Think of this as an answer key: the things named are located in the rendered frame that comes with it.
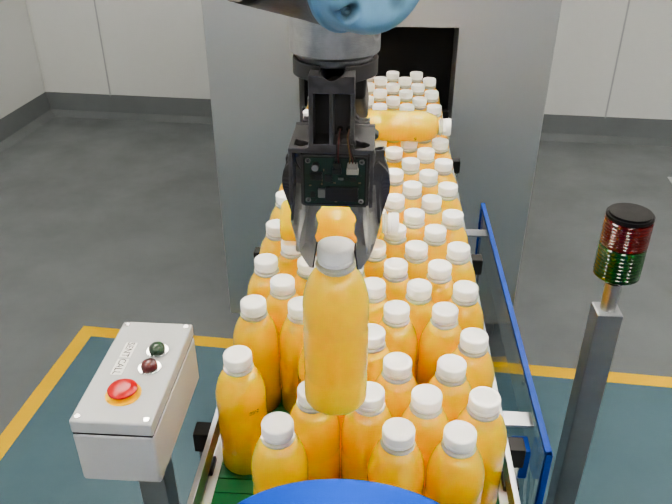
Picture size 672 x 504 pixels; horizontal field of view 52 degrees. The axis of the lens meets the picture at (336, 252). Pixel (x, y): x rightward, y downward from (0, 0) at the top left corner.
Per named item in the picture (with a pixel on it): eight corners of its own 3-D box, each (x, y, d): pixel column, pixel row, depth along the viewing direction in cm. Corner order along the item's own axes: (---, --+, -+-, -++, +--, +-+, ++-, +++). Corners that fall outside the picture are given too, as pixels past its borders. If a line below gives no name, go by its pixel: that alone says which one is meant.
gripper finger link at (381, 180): (347, 228, 66) (331, 144, 62) (347, 220, 67) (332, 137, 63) (395, 222, 65) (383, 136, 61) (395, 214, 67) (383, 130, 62)
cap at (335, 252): (323, 272, 67) (323, 256, 66) (311, 253, 70) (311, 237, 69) (361, 265, 68) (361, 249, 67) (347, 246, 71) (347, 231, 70)
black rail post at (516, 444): (503, 491, 97) (510, 451, 93) (500, 475, 100) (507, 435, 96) (519, 492, 97) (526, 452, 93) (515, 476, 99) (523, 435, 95)
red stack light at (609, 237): (606, 254, 93) (612, 228, 91) (593, 231, 98) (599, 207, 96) (654, 255, 93) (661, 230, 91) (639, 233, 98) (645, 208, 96)
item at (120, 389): (104, 403, 84) (102, 395, 83) (114, 383, 87) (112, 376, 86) (132, 404, 84) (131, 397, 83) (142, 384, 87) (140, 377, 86)
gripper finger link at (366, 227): (354, 294, 65) (338, 206, 60) (357, 261, 70) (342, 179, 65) (387, 290, 64) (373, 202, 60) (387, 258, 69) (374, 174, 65)
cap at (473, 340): (491, 341, 97) (492, 331, 96) (481, 356, 94) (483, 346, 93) (465, 333, 99) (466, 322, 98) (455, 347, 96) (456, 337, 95)
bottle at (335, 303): (315, 425, 74) (313, 281, 65) (297, 384, 80) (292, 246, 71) (376, 410, 77) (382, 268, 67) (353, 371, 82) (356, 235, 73)
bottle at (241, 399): (214, 455, 103) (202, 358, 94) (255, 435, 107) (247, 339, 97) (238, 485, 98) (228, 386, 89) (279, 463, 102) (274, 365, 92)
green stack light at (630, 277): (598, 285, 95) (606, 254, 93) (587, 261, 101) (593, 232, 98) (646, 287, 95) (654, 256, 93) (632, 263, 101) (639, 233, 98)
